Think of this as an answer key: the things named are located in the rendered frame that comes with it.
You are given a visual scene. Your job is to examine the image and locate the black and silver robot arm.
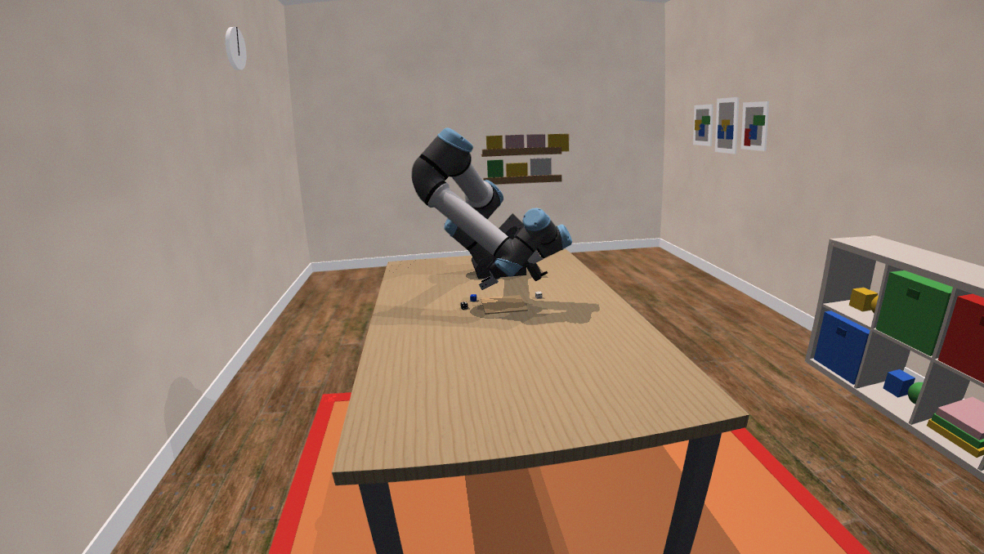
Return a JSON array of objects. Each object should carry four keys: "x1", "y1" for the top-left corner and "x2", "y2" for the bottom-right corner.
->
[{"x1": 412, "y1": 128, "x2": 572, "y2": 277}]

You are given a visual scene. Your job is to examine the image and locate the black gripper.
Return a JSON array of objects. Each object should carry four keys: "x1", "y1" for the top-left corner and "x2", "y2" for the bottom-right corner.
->
[{"x1": 479, "y1": 250, "x2": 548, "y2": 290}]

